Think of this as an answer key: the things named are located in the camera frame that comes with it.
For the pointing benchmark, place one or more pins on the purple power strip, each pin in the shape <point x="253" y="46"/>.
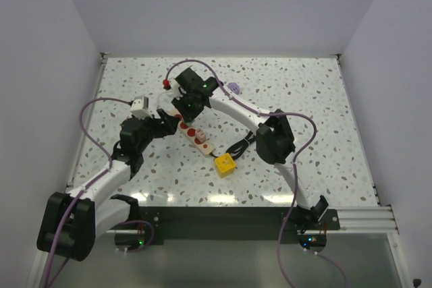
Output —
<point x="234" y="87"/>

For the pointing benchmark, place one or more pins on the pink brown USB charger plug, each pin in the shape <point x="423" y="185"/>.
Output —
<point x="200" y="136"/>

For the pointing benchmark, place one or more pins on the yellow cube socket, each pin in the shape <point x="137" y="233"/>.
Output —
<point x="224" y="165"/>

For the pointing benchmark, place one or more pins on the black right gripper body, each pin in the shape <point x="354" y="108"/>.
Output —
<point x="187" y="106"/>

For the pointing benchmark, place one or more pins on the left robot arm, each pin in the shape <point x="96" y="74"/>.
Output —
<point x="72" y="221"/>

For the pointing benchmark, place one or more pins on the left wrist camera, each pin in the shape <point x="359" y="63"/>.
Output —
<point x="140" y="107"/>

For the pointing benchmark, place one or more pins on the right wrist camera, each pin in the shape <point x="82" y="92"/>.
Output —
<point x="173" y="87"/>

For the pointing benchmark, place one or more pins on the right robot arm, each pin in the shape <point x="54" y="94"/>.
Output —
<point x="272" y="130"/>

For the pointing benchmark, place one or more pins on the aluminium rail frame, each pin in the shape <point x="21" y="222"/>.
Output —
<point x="316" y="87"/>

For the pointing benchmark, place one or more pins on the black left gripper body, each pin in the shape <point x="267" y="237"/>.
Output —
<point x="151" y="129"/>

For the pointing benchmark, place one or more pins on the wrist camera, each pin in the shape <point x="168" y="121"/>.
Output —
<point x="173" y="87"/>
<point x="140" y="107"/>

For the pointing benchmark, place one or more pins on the beige power strip red sockets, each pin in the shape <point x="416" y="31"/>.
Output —
<point x="188" y="131"/>

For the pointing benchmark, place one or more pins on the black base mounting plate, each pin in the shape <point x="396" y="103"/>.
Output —
<point x="226" y="223"/>

